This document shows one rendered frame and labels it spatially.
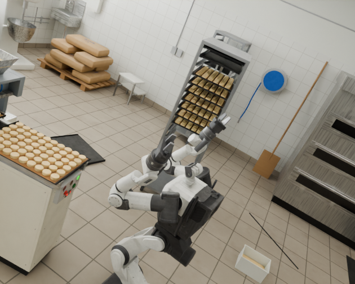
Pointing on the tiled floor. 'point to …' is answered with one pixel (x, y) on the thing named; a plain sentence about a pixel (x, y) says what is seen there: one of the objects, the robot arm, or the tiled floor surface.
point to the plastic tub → (253, 263)
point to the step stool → (131, 85)
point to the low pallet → (66, 74)
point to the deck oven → (332, 167)
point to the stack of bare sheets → (83, 147)
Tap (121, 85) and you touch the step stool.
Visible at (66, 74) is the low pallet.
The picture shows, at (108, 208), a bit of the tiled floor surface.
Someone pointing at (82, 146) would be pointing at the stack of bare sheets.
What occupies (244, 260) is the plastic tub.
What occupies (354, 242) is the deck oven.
